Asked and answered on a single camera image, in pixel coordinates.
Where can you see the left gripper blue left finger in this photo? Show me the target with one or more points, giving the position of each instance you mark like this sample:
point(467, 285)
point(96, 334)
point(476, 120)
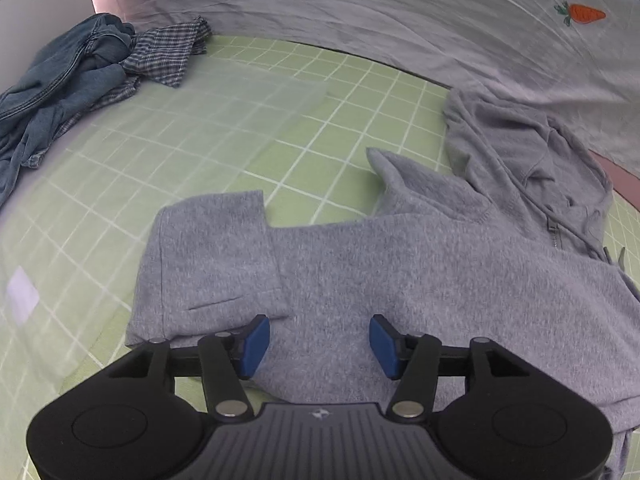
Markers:
point(229, 358)

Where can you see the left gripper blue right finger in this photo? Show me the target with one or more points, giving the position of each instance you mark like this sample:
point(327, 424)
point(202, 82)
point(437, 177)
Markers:
point(412, 362)

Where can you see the grey zip hoodie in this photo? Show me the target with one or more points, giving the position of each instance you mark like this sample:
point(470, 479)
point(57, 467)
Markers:
point(509, 246)

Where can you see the large white paper label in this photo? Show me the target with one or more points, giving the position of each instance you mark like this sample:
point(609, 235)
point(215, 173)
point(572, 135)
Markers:
point(22, 295)

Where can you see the green grid cutting mat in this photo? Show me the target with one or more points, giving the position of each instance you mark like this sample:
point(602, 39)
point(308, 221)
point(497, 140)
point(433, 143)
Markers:
point(317, 189)

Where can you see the checkered plaid shirt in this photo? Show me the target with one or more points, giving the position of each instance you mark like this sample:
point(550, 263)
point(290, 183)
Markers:
point(159, 55)

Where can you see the blue denim garment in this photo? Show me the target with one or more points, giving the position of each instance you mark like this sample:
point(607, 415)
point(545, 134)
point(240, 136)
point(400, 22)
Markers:
point(66, 77)

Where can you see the grey printed backdrop sheet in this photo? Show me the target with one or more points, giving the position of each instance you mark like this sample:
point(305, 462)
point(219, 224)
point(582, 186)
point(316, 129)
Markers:
point(575, 59)

